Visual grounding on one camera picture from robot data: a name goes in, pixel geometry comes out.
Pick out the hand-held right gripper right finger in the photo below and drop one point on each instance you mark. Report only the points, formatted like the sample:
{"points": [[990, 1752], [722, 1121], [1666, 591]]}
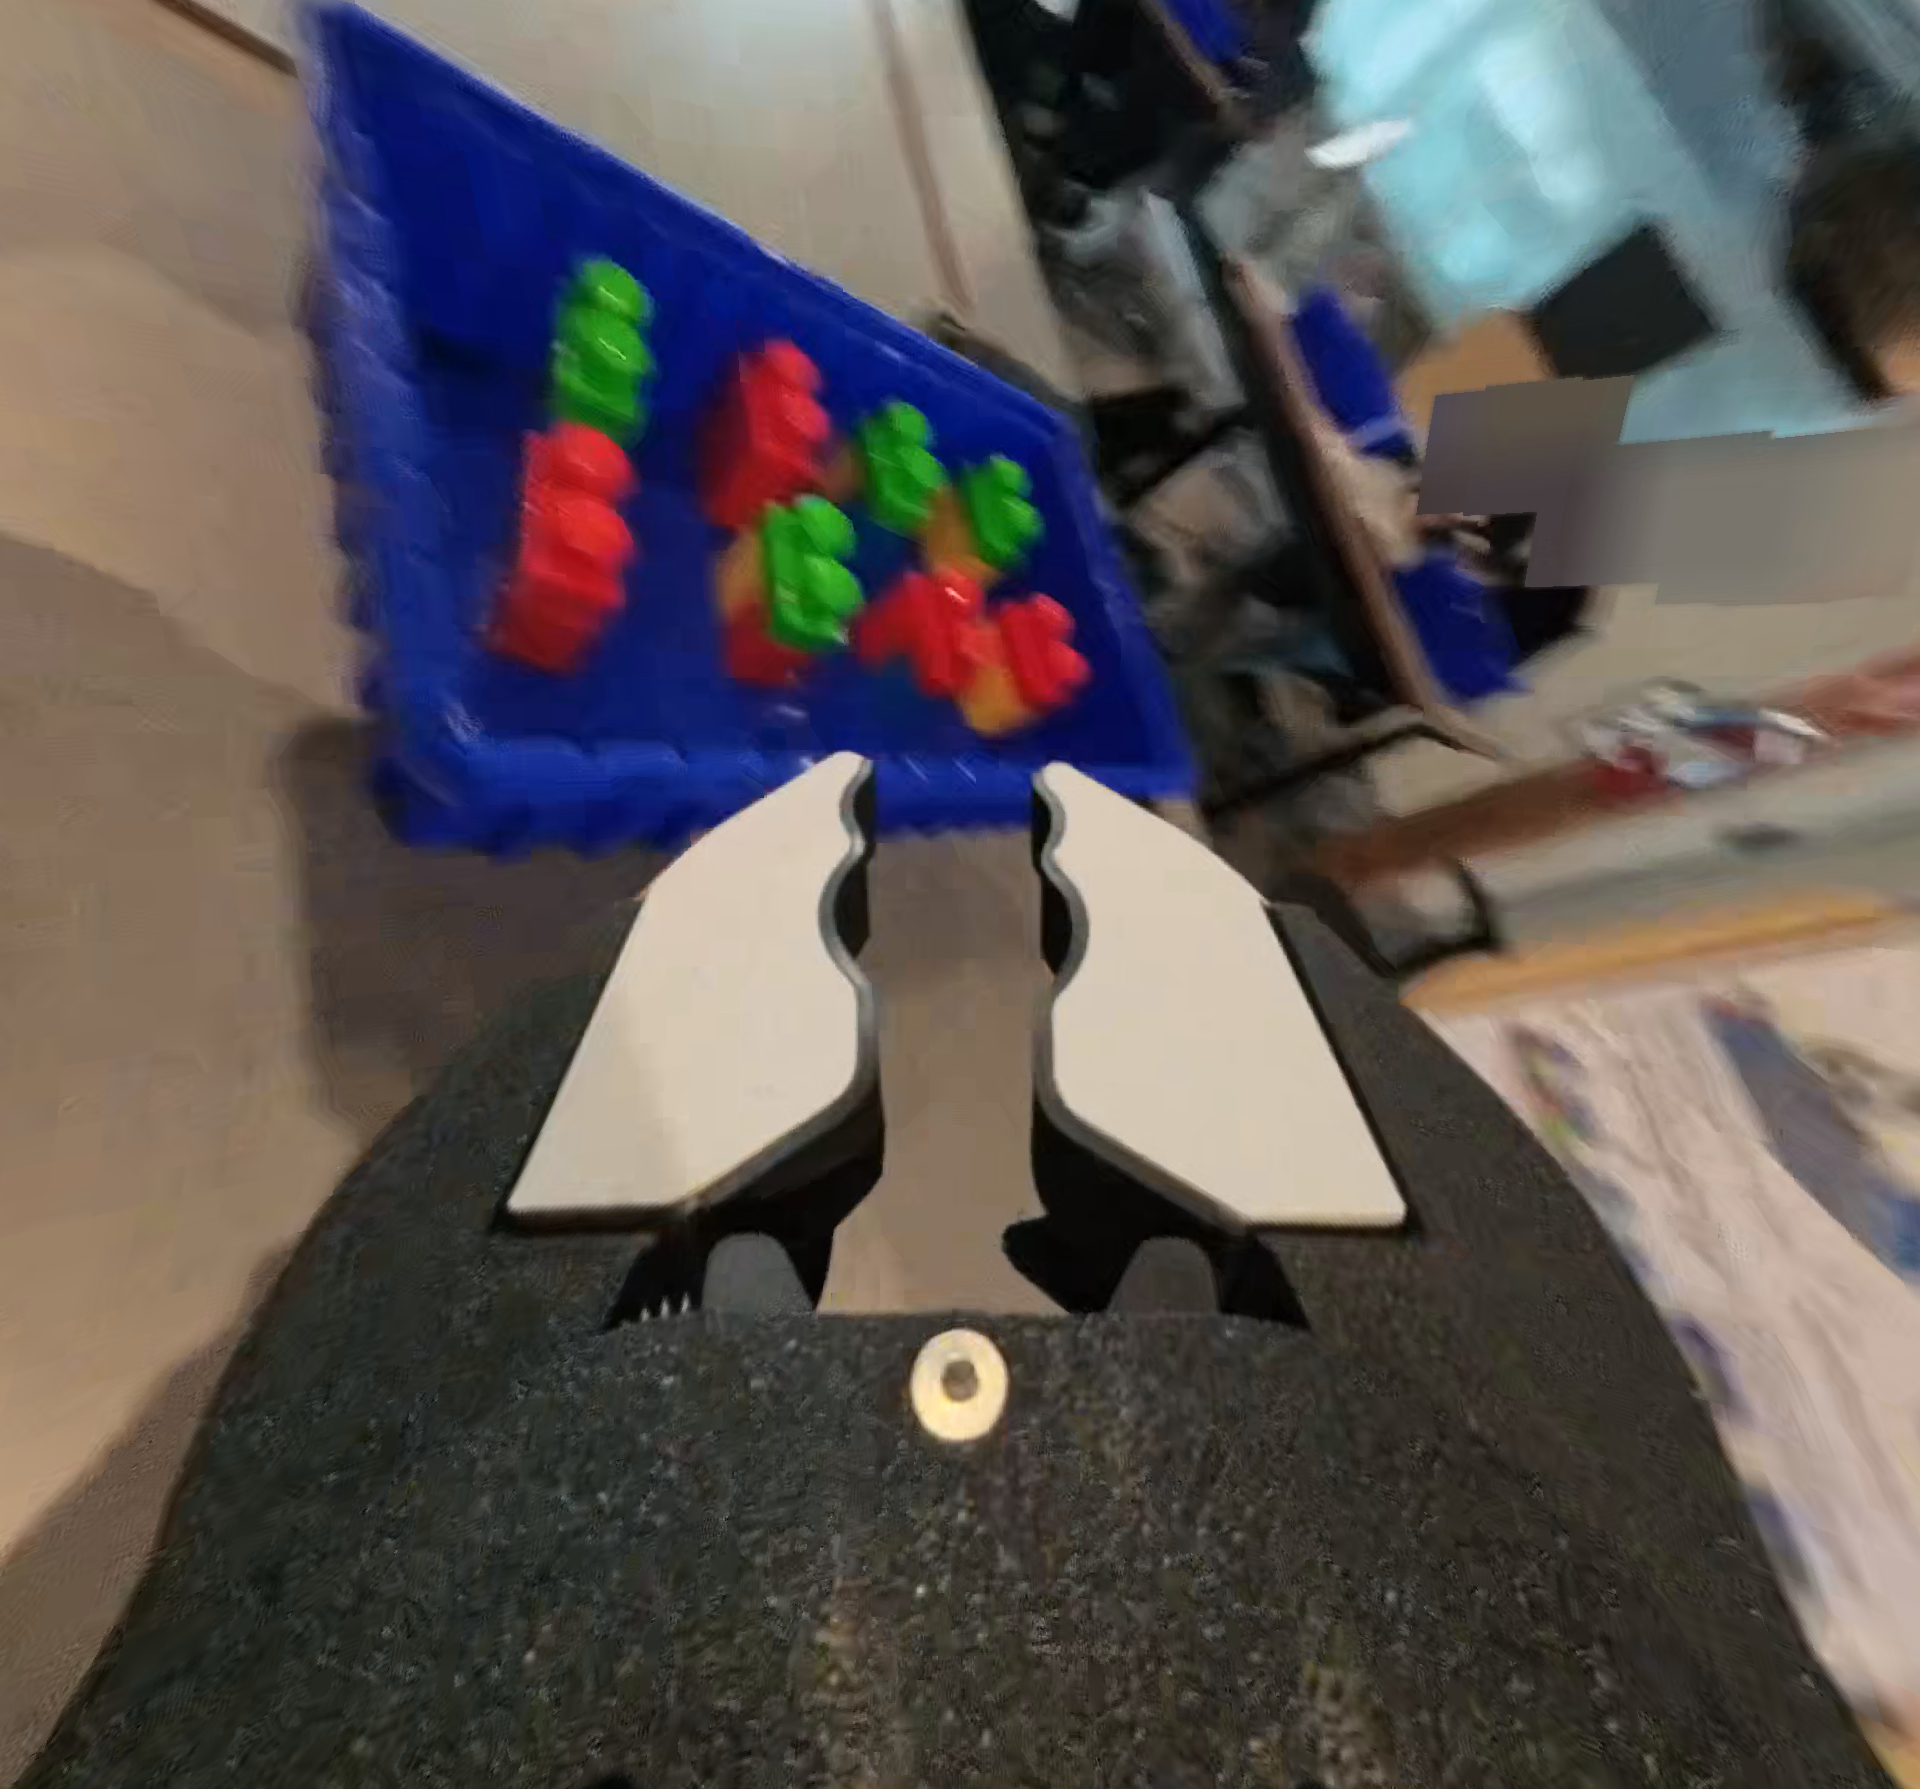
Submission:
{"points": [[1214, 1054]]}

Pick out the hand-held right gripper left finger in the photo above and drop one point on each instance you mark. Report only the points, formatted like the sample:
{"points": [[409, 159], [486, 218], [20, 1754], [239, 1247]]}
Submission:
{"points": [[704, 1054]]}

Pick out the cluster of built block bridges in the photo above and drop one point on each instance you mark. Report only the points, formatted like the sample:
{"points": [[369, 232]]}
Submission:
{"points": [[765, 438]]}

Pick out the wooden display board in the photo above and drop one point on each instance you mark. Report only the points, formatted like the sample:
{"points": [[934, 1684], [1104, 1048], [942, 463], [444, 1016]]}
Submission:
{"points": [[1650, 942]]}

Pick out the white instruction sheet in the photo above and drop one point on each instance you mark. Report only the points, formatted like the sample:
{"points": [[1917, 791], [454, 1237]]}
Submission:
{"points": [[1770, 1217]]}

